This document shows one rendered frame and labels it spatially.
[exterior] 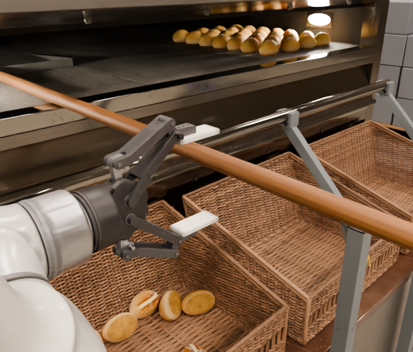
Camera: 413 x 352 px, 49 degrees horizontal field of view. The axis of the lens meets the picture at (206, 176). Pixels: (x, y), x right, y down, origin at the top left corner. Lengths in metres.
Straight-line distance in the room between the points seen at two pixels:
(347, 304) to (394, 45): 3.67
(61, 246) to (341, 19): 1.95
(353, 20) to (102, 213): 1.87
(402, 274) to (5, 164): 1.22
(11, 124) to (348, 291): 0.85
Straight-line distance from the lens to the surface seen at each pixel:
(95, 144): 1.21
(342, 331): 1.21
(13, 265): 0.44
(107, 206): 0.52
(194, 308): 1.30
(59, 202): 0.50
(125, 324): 1.25
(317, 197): 0.60
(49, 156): 1.15
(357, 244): 1.06
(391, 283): 1.57
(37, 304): 0.35
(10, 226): 0.48
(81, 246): 0.50
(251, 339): 1.07
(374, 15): 2.20
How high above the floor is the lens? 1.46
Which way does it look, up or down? 24 degrees down
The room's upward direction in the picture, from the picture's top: straight up
